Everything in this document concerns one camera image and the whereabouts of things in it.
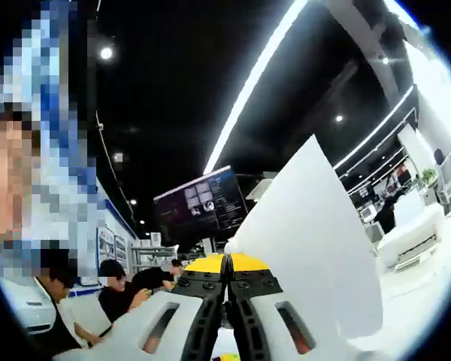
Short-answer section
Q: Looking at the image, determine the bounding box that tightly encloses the metal shelf rack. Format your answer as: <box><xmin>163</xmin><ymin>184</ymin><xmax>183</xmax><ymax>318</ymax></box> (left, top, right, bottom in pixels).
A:
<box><xmin>130</xmin><ymin>243</ymin><xmax>180</xmax><ymax>275</ymax></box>

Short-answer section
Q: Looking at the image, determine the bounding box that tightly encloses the ceiling air conditioner unit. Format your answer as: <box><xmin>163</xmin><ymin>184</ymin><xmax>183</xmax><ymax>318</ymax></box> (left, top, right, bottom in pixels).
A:
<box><xmin>245</xmin><ymin>178</ymin><xmax>275</xmax><ymax>201</ymax></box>

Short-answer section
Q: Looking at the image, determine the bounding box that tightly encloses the wall poster board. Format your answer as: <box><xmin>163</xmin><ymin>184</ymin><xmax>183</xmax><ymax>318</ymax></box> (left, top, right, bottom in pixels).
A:
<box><xmin>96</xmin><ymin>225</ymin><xmax>129</xmax><ymax>264</ymax></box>

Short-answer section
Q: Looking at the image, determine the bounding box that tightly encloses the grey mesh office chair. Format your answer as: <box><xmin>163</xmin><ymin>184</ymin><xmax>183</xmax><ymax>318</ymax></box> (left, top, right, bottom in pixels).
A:
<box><xmin>435</xmin><ymin>152</ymin><xmax>451</xmax><ymax>204</ymax></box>

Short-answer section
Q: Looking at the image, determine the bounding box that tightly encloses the white printer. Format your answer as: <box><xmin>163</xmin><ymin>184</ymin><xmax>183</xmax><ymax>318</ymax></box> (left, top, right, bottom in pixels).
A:
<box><xmin>377</xmin><ymin>187</ymin><xmax>447</xmax><ymax>274</ymax></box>

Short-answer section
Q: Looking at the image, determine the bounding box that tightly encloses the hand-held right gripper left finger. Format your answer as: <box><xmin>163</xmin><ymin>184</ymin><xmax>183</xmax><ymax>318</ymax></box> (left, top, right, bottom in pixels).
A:
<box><xmin>54</xmin><ymin>253</ymin><xmax>226</xmax><ymax>361</ymax></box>

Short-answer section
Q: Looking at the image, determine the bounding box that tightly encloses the stack of white printing papers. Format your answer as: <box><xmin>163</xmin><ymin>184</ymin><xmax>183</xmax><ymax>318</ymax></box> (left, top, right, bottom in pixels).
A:
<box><xmin>210</xmin><ymin>134</ymin><xmax>385</xmax><ymax>361</ymax></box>

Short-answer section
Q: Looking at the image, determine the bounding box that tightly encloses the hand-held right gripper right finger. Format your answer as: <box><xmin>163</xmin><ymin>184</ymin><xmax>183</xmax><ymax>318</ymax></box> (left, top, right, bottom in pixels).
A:
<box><xmin>228</xmin><ymin>253</ymin><xmax>362</xmax><ymax>361</ymax></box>

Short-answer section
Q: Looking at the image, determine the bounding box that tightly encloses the ceiling light strip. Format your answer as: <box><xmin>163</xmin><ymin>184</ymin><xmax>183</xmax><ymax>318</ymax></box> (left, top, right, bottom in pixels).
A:
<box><xmin>201</xmin><ymin>0</ymin><xmax>310</xmax><ymax>174</ymax></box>

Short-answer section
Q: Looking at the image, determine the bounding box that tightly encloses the large dark wall screen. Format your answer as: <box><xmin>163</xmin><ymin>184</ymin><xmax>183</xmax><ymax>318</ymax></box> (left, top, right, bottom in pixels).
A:
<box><xmin>153</xmin><ymin>165</ymin><xmax>249</xmax><ymax>246</ymax></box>

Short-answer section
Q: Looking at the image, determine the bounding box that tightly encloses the white table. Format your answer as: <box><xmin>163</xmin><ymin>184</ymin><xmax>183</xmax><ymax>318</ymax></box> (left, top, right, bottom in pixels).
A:
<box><xmin>345</xmin><ymin>202</ymin><xmax>451</xmax><ymax>361</ymax></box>

